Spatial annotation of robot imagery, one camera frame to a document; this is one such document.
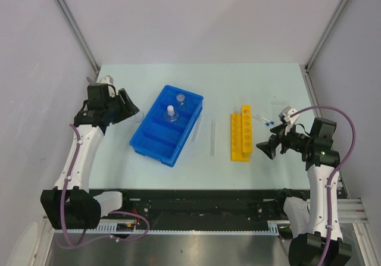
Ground clear glass test tube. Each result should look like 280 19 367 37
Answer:
210 120 216 157
192 114 202 142

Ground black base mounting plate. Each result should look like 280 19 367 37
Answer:
89 188 349 240

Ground blue capped small tube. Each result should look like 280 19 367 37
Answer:
252 115 270 126
256 115 274 125

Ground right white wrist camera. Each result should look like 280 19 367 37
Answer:
279 107 299 135

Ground small clear glass flask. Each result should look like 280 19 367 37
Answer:
176 93 186 109

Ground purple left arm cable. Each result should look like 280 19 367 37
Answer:
56 77 151 251

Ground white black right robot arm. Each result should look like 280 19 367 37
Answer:
257 118 352 265

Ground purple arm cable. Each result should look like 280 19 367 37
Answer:
56 77 151 251
290 105 357 266

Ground white slotted cable duct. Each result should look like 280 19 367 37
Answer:
86 222 292 239

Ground glass flask with white stopper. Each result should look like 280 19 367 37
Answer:
164 105 180 124

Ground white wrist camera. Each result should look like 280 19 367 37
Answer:
279 107 299 135
86 76 118 98

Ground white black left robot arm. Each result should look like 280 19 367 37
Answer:
40 83 139 230

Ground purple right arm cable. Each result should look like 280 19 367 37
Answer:
290 105 357 266

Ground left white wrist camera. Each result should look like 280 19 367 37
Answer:
86 76 118 98

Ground clear glass beaker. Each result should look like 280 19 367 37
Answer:
132 111 145 123

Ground yellow test tube rack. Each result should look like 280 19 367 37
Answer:
230 105 254 162

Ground blue divided plastic bin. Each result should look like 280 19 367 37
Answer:
129 85 204 167

